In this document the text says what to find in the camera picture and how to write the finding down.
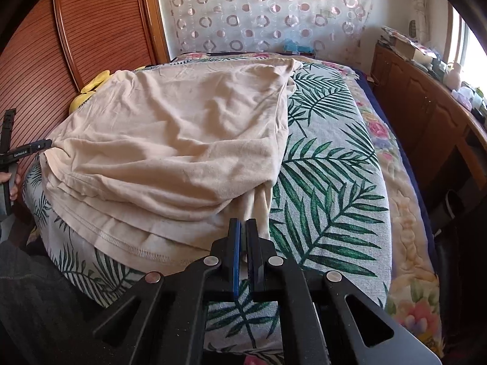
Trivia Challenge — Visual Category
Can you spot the beige t-shirt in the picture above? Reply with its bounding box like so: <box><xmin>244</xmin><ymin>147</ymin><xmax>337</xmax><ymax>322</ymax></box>
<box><xmin>40</xmin><ymin>58</ymin><xmax>300</xmax><ymax>274</ymax></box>

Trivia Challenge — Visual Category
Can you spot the person's left hand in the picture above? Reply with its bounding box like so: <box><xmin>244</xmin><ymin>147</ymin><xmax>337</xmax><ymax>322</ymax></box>
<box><xmin>0</xmin><ymin>172</ymin><xmax>21</xmax><ymax>201</ymax></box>

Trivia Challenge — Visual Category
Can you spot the yellow Pikachu plush toy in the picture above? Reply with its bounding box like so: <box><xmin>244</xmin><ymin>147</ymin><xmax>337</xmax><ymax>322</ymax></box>
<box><xmin>68</xmin><ymin>70</ymin><xmax>111</xmax><ymax>115</ymax></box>

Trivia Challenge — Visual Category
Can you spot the floral quilt bedspread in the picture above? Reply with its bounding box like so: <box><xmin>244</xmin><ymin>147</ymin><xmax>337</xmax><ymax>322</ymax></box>
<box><xmin>168</xmin><ymin>50</ymin><xmax>444</xmax><ymax>365</ymax></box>

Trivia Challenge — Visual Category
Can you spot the green palm leaf blanket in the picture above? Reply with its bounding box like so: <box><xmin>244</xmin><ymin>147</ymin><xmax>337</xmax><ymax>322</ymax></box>
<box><xmin>22</xmin><ymin>54</ymin><xmax>393</xmax><ymax>365</ymax></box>

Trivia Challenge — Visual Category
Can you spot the brown wooden low cabinet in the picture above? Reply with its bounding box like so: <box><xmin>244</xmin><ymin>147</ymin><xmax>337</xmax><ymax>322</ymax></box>
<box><xmin>371</xmin><ymin>44</ymin><xmax>486</xmax><ymax>211</ymax></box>

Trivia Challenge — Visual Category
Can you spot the sheer circle pattern curtain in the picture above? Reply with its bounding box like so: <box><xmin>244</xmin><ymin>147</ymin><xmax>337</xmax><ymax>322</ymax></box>
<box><xmin>159</xmin><ymin>0</ymin><xmax>373</xmax><ymax>61</ymax></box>

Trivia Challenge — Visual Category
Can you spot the white plastic bag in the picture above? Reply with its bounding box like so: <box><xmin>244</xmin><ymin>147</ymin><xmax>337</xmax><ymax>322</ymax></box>
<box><xmin>451</xmin><ymin>87</ymin><xmax>474</xmax><ymax>111</ymax></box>

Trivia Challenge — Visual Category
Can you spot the pink ceramic vase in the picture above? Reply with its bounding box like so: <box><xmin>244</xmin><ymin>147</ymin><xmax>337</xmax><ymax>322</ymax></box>
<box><xmin>443</xmin><ymin>62</ymin><xmax>461</xmax><ymax>91</ymax></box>

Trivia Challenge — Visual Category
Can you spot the blue tissue box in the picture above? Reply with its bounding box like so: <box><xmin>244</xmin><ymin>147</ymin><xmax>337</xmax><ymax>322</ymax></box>
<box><xmin>282</xmin><ymin>40</ymin><xmax>314</xmax><ymax>55</ymax></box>

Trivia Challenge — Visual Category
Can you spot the cardboard box on cabinet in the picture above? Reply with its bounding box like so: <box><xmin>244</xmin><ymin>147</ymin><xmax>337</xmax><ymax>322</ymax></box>
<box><xmin>394</xmin><ymin>39</ymin><xmax>437</xmax><ymax>65</ymax></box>

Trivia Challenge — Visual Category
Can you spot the small round desk fan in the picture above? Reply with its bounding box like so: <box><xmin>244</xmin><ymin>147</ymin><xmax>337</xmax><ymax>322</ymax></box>
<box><xmin>408</xmin><ymin>20</ymin><xmax>417</xmax><ymax>39</ymax></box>

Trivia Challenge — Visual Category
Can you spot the wood framed window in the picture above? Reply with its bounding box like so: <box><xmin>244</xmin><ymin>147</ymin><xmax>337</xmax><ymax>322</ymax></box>
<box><xmin>444</xmin><ymin>3</ymin><xmax>486</xmax><ymax>96</ymax></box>

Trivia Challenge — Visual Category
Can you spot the white side window curtain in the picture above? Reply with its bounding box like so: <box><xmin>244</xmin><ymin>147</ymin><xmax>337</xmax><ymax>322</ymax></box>
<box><xmin>413</xmin><ymin>0</ymin><xmax>430</xmax><ymax>44</ymax></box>

